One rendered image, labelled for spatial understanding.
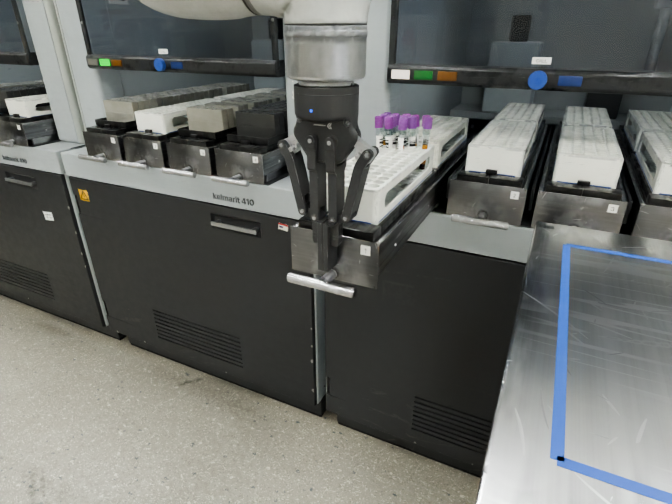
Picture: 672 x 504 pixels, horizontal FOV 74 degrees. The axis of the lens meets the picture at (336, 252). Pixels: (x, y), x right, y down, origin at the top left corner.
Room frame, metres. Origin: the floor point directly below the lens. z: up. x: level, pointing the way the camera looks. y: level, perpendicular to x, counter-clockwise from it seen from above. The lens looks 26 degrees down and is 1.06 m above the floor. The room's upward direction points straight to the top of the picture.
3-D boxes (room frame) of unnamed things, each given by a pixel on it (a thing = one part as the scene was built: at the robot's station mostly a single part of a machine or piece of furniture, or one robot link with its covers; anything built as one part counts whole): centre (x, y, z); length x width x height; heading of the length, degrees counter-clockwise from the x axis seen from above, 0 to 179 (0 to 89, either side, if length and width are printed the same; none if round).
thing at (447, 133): (1.01, -0.21, 0.83); 0.30 x 0.10 x 0.06; 154
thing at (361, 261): (0.84, -0.14, 0.78); 0.73 x 0.14 x 0.09; 154
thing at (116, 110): (1.30, 0.60, 0.85); 0.12 x 0.02 x 0.06; 64
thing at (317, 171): (0.55, 0.02, 0.89); 0.04 x 0.01 x 0.11; 154
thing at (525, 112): (1.23, -0.49, 0.83); 0.30 x 0.10 x 0.06; 154
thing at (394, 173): (0.72, -0.08, 0.83); 0.30 x 0.10 x 0.06; 154
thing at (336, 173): (0.54, 0.00, 0.89); 0.04 x 0.01 x 0.11; 154
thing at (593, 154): (0.88, -0.49, 0.83); 0.30 x 0.10 x 0.06; 154
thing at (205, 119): (1.16, 0.33, 0.85); 0.12 x 0.02 x 0.06; 65
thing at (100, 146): (1.51, 0.50, 0.78); 0.73 x 0.14 x 0.09; 154
